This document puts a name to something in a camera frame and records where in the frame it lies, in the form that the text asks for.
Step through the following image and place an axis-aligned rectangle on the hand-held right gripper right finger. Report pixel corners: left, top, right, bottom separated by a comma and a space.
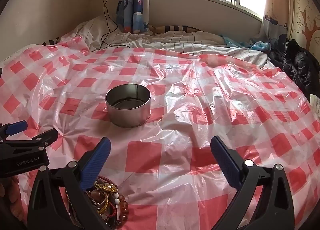
210, 135, 295, 230

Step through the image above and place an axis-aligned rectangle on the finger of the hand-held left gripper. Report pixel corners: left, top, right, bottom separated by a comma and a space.
0, 120, 28, 143
0, 128, 59, 152

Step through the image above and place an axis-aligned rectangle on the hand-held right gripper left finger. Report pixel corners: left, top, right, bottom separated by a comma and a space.
27, 137, 112, 230

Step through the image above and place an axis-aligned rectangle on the heap of mixed bracelets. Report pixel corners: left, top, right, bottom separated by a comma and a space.
64, 175, 130, 230

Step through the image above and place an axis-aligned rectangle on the white bead bracelet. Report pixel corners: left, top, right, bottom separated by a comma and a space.
110, 190, 120, 205

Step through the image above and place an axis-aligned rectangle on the round metal tin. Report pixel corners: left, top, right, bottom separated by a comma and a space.
105, 83, 152, 128

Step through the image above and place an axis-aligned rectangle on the person's left hand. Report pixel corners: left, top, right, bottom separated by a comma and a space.
0, 176, 16, 205

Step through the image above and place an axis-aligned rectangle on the red checked plastic sheet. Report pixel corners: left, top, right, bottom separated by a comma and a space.
0, 36, 320, 230

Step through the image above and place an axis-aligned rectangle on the blue plastic bag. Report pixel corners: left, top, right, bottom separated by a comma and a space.
221, 35, 272, 52

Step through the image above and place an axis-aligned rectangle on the black puffer jacket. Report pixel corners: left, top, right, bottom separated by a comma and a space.
268, 34, 320, 103

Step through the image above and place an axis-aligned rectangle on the white striped bed sheet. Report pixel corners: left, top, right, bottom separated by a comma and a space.
41, 15, 271, 68

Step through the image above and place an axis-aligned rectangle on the dark striped pillow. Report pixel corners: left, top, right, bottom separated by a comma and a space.
149, 24, 208, 34

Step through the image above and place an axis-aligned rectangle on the blue cartoon curtain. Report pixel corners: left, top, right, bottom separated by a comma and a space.
116, 0, 151, 34

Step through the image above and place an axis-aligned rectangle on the pink cartoon curtain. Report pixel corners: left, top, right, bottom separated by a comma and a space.
259, 0, 292, 43

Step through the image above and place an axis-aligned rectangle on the black charger cable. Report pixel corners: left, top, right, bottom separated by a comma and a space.
101, 0, 131, 48

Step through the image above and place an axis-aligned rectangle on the tree wall sticker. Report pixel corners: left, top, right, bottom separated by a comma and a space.
291, 0, 320, 56

